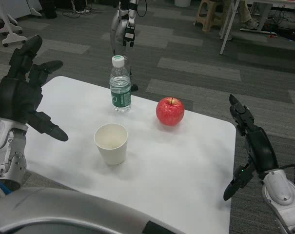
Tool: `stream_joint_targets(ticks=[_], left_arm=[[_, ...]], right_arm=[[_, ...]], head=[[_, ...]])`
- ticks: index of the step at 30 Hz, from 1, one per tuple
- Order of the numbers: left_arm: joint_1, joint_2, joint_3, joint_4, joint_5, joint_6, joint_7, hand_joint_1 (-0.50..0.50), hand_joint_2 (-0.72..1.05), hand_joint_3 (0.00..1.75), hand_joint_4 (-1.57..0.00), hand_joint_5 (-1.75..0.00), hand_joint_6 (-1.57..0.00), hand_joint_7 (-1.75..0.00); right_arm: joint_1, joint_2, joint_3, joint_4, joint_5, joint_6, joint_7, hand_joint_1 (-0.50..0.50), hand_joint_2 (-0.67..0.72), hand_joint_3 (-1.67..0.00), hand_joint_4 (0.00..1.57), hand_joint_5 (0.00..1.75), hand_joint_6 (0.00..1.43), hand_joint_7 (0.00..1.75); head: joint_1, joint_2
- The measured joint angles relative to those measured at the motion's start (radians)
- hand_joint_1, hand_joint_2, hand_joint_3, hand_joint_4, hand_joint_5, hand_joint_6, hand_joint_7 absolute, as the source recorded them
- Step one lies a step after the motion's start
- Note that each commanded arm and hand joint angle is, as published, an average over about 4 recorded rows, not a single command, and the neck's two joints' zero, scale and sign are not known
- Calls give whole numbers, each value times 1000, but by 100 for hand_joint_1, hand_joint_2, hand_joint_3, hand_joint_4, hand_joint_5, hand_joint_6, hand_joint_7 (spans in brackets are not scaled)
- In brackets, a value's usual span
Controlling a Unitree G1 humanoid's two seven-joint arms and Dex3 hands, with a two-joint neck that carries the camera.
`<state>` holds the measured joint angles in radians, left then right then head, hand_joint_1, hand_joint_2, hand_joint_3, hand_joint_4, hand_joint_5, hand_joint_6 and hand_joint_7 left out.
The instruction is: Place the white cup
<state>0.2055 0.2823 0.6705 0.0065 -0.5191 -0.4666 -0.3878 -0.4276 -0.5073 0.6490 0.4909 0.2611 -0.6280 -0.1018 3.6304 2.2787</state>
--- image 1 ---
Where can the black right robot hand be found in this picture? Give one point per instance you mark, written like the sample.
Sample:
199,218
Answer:
261,148

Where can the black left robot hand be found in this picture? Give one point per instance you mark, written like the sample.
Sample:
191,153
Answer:
18,97

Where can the white paper cup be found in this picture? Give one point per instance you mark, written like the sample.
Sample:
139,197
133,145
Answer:
112,148

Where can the white wheeled stand base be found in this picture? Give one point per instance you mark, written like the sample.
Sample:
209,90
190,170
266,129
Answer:
12,36
35,11

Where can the black bulky object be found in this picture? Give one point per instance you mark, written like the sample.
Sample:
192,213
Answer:
49,8

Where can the red apple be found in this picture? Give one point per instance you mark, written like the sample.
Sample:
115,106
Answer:
170,112

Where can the clear plastic water bottle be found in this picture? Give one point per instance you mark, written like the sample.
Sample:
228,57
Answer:
120,87

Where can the black equipment case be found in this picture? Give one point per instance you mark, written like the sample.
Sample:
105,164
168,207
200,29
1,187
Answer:
291,34

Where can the white desk foot bar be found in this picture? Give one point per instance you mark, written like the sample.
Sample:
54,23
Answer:
257,30

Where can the silver humanoid robot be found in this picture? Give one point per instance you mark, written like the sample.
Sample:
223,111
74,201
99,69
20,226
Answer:
116,24

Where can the silver robot chest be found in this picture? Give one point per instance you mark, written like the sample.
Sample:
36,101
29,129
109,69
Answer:
64,212

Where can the white metal desk leg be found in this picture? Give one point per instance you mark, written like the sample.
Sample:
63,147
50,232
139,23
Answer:
227,26

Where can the person leg with sneaker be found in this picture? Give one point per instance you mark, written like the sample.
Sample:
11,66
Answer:
246,14

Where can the beige plastic stool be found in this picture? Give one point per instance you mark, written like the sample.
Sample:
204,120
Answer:
208,17

